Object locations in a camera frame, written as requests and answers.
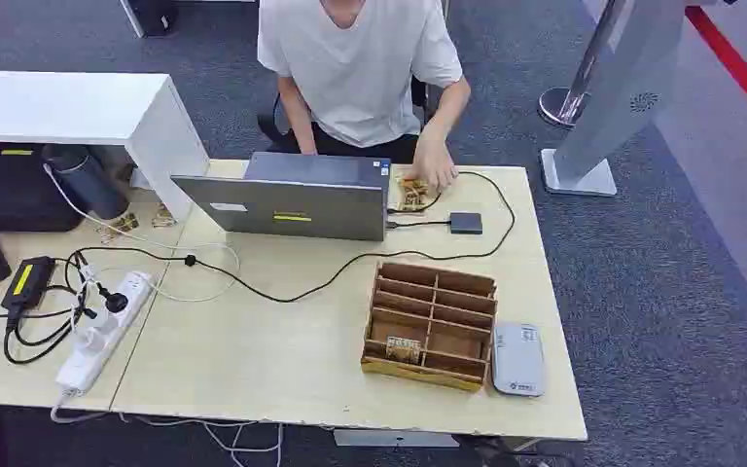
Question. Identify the grey laptop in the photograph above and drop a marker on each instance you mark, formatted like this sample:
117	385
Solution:
296	200

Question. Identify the small dark external drive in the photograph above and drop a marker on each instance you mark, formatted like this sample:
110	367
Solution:
465	223

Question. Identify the person's right hand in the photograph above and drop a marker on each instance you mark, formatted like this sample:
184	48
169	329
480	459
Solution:
433	162

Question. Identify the wooden compartment box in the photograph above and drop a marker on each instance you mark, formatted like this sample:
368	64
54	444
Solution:
431	322

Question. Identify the person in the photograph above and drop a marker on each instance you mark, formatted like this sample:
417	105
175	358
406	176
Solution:
357	71

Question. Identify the grey flat router device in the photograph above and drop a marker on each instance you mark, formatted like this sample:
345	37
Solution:
518	359

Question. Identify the black round plug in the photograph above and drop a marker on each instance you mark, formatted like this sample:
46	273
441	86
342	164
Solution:
116	301

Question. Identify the grey kiosk stand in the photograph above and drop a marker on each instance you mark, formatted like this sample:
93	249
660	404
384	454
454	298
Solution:
612	96

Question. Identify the white power strip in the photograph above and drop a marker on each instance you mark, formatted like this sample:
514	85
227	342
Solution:
106	332

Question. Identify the dark cylindrical bottle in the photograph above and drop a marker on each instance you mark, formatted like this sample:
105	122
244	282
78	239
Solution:
87	177

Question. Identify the white shelf riser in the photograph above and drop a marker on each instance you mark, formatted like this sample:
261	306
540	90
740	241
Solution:
90	109

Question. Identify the black power adapter brick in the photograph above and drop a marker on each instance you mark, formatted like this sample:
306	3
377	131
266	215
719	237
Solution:
27	283

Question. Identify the black printer box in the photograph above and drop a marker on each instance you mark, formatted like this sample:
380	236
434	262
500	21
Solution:
6	187

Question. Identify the red barrier belt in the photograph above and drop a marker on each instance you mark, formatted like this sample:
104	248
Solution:
741	71

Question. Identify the chrome stanchion post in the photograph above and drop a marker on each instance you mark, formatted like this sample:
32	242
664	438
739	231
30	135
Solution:
570	90

